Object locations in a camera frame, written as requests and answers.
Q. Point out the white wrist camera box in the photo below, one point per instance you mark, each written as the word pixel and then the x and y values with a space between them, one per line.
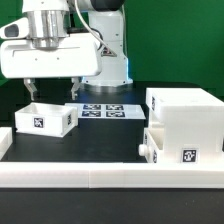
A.
pixel 18 29

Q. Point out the white front drawer box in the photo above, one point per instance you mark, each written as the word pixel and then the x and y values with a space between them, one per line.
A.
pixel 152 147

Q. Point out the white front fence rail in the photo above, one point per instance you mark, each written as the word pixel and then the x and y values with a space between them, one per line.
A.
pixel 109 175

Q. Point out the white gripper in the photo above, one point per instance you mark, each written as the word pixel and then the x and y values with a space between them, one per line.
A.
pixel 77 55

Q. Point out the white drawer box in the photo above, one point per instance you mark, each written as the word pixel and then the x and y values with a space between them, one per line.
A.
pixel 152 147
pixel 46 119

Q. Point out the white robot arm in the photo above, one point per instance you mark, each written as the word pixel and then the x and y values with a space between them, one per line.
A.
pixel 50 21

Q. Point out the white rear drawer box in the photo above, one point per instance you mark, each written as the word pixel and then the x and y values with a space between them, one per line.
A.
pixel 46 119

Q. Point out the white fiducial marker sheet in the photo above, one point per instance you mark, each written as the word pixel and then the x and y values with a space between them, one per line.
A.
pixel 108 111

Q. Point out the white drawer cabinet frame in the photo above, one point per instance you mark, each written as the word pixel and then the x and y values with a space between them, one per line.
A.
pixel 192 121

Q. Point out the white left fence block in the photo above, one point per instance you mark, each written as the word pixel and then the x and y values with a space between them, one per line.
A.
pixel 5 140

